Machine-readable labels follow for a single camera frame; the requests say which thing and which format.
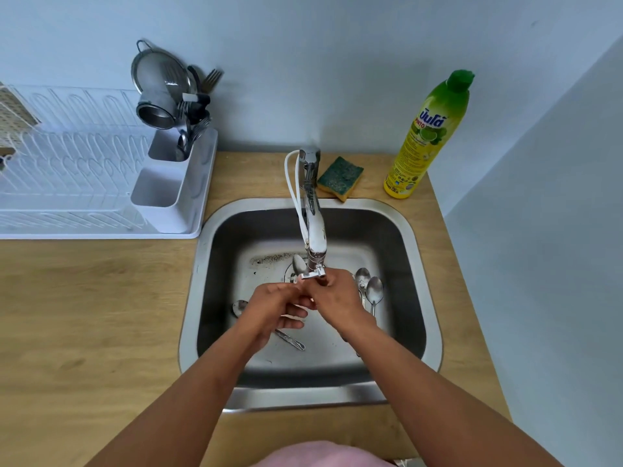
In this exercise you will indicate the person's right hand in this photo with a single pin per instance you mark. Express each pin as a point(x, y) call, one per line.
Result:
point(340, 301)

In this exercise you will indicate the person's left hand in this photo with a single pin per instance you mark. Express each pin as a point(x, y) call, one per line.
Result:
point(272, 308)

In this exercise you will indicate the stainless steel spoon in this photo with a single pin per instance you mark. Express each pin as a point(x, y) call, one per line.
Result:
point(299, 265)
point(375, 289)
point(361, 277)
point(239, 308)

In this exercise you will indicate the person's right forearm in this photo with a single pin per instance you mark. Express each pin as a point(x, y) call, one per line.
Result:
point(438, 408)

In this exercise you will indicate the person's left forearm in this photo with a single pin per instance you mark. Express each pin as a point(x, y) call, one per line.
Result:
point(185, 408)

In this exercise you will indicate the small steel spoon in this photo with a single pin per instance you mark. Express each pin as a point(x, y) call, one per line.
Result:
point(182, 145)

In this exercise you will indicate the chrome faucet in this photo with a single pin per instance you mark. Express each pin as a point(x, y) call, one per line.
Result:
point(316, 233)

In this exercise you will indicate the stainless steel sink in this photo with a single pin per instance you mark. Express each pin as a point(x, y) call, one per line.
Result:
point(399, 248)

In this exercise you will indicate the green and yellow sponge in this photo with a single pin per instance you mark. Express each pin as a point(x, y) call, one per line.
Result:
point(340, 177)

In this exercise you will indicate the white drain tray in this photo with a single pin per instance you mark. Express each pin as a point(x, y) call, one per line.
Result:
point(202, 189)

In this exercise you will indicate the pink shirt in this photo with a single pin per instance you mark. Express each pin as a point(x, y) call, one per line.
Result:
point(321, 457)

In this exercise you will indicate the yellow green dish soap bottle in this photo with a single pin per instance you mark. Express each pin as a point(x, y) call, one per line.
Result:
point(423, 141)

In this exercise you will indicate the steel fork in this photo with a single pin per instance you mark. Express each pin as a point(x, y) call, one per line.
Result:
point(200, 128)
point(211, 80)
point(182, 114)

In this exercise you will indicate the dark serving utensil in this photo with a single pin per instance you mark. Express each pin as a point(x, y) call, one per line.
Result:
point(194, 77)

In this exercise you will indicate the round metal mesh strainer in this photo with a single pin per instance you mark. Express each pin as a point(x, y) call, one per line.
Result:
point(160, 72)

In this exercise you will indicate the brown board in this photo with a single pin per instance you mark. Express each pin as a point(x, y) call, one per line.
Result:
point(6, 155)

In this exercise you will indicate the beige woven panel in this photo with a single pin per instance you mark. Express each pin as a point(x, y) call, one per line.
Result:
point(14, 111)

